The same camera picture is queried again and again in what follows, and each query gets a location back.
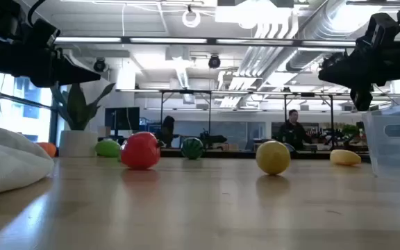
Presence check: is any clear plastic tupperware container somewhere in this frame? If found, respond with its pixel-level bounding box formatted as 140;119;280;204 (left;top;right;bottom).
361;100;400;181

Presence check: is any black hanging camera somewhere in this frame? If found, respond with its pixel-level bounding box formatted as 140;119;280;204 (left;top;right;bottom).
320;51;349;69

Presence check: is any red toy apple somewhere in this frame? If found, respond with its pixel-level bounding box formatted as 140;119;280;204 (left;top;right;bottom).
119;131;162;171

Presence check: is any black round mounted camera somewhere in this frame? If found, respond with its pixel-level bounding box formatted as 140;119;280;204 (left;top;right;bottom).
93;58;108;73
208;54;222;69

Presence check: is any black bar with light strips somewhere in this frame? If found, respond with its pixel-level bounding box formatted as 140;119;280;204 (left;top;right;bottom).
53;35;400;49

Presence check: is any dark green toy watermelon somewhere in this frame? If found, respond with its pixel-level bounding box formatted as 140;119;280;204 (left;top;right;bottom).
181;137;205;160

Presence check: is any white coiled cable ring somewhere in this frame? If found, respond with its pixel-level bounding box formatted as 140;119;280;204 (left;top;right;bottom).
181;6;202;28

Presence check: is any yellow toy banana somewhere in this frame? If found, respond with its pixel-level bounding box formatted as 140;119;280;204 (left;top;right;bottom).
329;149;363;167

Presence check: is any black aluminium table frame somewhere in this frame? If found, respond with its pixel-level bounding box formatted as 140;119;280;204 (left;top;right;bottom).
160;148;371;162

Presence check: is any person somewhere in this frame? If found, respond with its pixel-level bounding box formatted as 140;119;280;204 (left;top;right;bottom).
276;108;313;152
154;115;176;149

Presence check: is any orange toy fruit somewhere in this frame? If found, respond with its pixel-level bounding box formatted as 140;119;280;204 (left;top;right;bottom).
36;142;58;158

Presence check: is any beige plaid cloth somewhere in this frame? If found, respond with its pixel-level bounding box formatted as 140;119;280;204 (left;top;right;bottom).
0;124;56;198

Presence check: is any background green plant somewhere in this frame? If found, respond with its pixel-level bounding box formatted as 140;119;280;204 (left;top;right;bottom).
338;123;360;140

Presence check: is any yellow toy lemon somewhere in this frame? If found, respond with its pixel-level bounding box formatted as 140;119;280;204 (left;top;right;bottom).
255;140;292;176

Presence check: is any green plant in white pot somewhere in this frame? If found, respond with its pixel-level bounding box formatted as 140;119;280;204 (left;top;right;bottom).
49;82;117;158

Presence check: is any dark computer monitor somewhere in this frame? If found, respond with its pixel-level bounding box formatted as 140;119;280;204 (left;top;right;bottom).
104;106;141;131

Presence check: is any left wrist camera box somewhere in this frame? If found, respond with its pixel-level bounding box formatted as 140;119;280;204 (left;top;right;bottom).
26;17;61;48

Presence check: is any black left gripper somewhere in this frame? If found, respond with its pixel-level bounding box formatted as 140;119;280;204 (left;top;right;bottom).
21;41;102;88

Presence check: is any background black workstation frame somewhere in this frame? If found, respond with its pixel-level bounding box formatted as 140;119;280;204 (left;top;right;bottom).
159;89;213;145
283;92;335;147

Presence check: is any light green toy lime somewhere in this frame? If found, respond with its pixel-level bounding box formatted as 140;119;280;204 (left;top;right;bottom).
94;138;122;158

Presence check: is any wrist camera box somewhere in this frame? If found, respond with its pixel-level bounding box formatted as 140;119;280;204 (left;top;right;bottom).
26;17;61;48
355;12;399;49

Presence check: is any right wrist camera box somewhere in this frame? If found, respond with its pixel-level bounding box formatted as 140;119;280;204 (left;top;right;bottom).
355;12;399;49

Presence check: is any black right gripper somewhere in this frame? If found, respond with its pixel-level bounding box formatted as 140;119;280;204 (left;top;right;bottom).
317;41;400;112

